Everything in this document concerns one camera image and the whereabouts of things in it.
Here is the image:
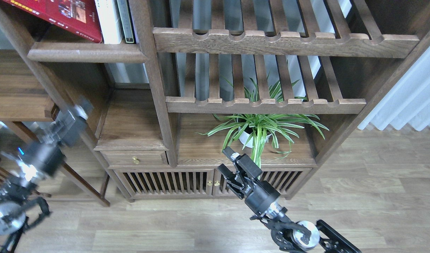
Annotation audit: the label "wooden side table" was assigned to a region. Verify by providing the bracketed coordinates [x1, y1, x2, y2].
[0, 50, 110, 207]

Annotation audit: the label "brass cabinet door knobs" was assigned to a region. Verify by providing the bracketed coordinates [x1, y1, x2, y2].
[206, 180, 220, 186]

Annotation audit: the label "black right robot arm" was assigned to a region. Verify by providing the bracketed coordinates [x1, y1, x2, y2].
[218, 147, 360, 253]

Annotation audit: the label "grey-green upright book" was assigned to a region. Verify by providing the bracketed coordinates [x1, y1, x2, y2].
[116, 0, 136, 44]

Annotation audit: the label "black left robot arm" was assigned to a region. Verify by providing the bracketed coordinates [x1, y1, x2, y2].
[0, 97, 93, 253]

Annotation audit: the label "white upright book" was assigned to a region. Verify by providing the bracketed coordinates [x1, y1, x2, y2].
[95, 0, 124, 44]

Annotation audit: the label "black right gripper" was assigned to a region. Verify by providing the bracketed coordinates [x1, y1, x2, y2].
[218, 146, 282, 220]

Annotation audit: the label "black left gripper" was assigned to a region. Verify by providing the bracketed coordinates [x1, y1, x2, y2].
[17, 97, 93, 178]

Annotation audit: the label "green spider plant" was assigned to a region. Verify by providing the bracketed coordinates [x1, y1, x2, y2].
[197, 72, 330, 167]

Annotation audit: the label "white plant pot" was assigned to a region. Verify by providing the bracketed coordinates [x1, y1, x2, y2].
[238, 127, 272, 148]

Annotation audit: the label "white curtain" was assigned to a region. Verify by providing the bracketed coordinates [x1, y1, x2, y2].
[358, 46, 430, 131]

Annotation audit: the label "red book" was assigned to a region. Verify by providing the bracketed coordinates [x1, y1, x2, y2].
[6, 0, 103, 43]

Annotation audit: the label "dark wooden bookshelf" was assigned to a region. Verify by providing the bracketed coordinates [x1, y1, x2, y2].
[0, 0, 430, 201]

